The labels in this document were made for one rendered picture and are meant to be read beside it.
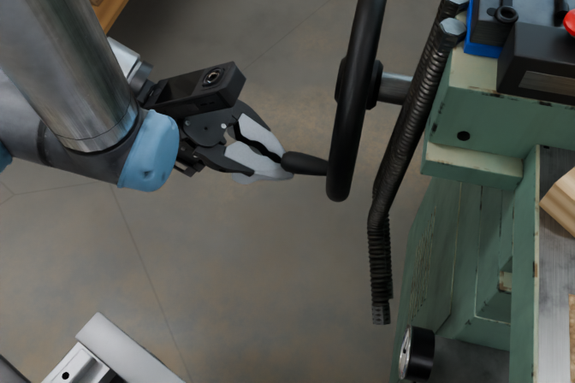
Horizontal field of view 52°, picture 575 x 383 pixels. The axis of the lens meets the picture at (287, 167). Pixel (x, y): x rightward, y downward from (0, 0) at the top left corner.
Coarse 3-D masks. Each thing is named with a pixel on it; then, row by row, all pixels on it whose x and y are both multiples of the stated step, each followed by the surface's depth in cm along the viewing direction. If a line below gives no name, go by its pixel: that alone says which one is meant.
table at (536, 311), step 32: (448, 160) 58; (480, 160) 58; (512, 160) 58; (544, 160) 55; (544, 192) 53; (544, 224) 51; (544, 256) 50; (512, 288) 54; (544, 288) 48; (512, 320) 52; (544, 320) 47; (512, 352) 51; (544, 352) 46
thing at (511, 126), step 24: (456, 48) 54; (456, 72) 52; (480, 72) 52; (456, 96) 52; (480, 96) 52; (504, 96) 51; (432, 120) 58; (456, 120) 55; (480, 120) 54; (504, 120) 54; (528, 120) 53; (552, 120) 52; (456, 144) 58; (480, 144) 57; (504, 144) 57; (528, 144) 56; (552, 144) 55
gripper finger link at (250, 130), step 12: (240, 120) 68; (252, 120) 69; (228, 132) 70; (240, 132) 68; (252, 132) 68; (264, 132) 69; (252, 144) 69; (264, 144) 68; (276, 144) 69; (276, 156) 69
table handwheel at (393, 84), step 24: (360, 0) 58; (384, 0) 58; (360, 24) 57; (360, 48) 56; (360, 72) 56; (384, 72) 70; (336, 96) 70; (360, 96) 57; (384, 96) 69; (336, 120) 58; (360, 120) 58; (336, 144) 59; (336, 168) 61; (336, 192) 65
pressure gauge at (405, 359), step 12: (408, 324) 70; (408, 336) 70; (420, 336) 67; (432, 336) 68; (408, 348) 66; (420, 348) 66; (432, 348) 66; (408, 360) 66; (420, 360) 66; (432, 360) 66; (408, 372) 67; (420, 372) 66
